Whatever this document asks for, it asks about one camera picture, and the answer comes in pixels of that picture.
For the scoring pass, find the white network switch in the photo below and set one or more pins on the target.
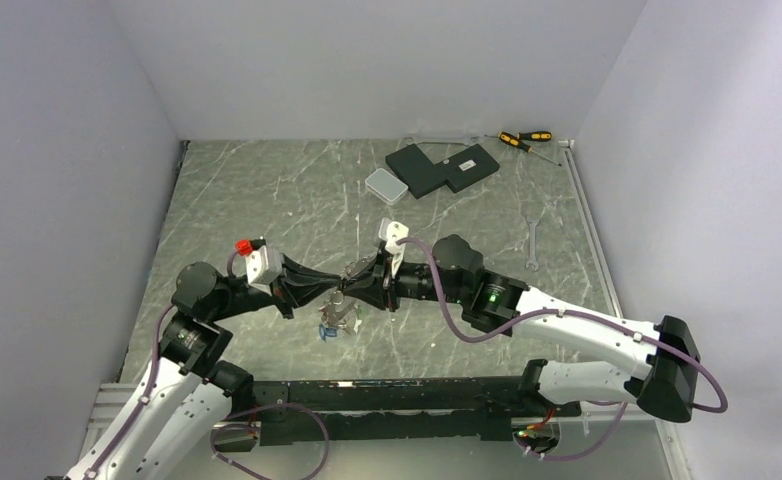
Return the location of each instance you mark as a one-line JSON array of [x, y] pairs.
[[386, 186]]

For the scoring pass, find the black network switch small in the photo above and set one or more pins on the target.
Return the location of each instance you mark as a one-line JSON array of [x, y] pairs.
[[468, 167]]

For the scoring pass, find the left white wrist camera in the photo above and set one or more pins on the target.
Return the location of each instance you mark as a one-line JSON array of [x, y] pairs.
[[263, 263]]

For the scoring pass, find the black network switch large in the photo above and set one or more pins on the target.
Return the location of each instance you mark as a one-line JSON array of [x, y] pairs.
[[422, 176]]

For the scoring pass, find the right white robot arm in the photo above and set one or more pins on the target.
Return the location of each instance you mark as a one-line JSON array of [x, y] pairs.
[[652, 365]]

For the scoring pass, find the silver disc keyring with keys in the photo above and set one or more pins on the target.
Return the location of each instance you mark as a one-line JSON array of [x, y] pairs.
[[340, 313]]

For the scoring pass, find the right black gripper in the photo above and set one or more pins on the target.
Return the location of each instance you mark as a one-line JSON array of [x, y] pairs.
[[367, 286]]

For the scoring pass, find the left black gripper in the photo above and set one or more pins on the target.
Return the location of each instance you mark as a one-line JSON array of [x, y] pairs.
[[298, 287]]

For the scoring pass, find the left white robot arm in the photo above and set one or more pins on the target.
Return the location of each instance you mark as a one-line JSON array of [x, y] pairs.
[[187, 389]]

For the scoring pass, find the silver wrench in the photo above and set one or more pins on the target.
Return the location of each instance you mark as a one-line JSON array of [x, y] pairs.
[[532, 261]]

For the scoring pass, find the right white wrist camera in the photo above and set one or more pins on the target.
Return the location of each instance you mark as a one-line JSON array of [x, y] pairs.
[[390, 232]]

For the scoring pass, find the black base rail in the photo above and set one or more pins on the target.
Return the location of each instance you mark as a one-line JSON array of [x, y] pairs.
[[488, 408]]

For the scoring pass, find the yellow black screwdriver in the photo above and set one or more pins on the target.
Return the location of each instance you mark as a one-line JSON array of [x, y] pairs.
[[535, 136], [529, 147]]

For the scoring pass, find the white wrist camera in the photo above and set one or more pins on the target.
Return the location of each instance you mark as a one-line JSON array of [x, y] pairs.
[[390, 232], [263, 263]]

